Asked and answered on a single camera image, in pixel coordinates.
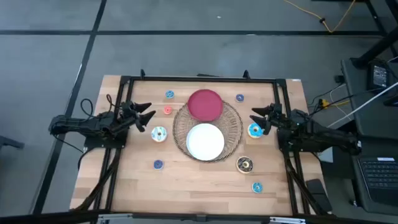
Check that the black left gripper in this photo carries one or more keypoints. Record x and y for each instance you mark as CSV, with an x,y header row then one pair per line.
x,y
129,113

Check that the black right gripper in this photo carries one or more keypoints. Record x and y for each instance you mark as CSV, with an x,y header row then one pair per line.
x,y
274,113

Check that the large light blue donut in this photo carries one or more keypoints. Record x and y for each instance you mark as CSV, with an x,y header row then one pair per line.
x,y
255,130

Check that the small red donut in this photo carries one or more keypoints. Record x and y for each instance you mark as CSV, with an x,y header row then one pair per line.
x,y
168,109

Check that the large white teal-drizzled donut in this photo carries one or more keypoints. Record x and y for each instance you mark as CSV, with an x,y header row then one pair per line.
x,y
159,134

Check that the small dark blue sprinkled donut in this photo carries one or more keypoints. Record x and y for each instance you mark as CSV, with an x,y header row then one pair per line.
x,y
239,98
158,164

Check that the small light blue donut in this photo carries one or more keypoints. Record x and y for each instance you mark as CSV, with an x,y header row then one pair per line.
x,y
257,187
169,94

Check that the large chocolate donut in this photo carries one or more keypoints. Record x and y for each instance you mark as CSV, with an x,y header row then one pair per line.
x,y
244,164

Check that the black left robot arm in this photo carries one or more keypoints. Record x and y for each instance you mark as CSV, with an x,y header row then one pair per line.
x,y
77,124

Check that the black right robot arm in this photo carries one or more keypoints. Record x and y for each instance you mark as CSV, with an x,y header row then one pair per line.
x,y
320,137

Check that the round woven straw placemat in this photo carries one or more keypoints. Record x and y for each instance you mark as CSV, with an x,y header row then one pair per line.
x,y
231,130

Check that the red round plate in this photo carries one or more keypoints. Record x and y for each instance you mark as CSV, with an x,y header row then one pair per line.
x,y
205,105

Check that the white round plate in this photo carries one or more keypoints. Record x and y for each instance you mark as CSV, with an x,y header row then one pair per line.
x,y
205,142

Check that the yellow plug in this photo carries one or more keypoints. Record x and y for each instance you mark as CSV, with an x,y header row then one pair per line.
x,y
325,102

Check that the black side desk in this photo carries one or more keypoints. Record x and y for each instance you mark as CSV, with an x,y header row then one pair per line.
x,y
357,118

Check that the black flat pad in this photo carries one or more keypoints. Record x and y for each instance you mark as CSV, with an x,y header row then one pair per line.
x,y
318,194

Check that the black laptop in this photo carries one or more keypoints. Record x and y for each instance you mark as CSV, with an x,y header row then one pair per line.
x,y
379,177

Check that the black stand leg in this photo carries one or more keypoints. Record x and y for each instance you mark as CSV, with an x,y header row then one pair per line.
x,y
377,48

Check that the dark chair leg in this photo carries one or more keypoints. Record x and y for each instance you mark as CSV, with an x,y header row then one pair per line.
x,y
9,143

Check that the black crossbar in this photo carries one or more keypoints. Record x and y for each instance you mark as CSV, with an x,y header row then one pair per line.
x,y
46,217

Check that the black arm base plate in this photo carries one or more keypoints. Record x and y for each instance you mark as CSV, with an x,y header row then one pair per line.
x,y
284,146
93,143

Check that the black aluminium table frame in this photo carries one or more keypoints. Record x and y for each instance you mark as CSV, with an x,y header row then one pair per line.
x,y
174,79

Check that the silver metal bracket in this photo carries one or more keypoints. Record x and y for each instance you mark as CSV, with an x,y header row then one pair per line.
x,y
113,219
287,220

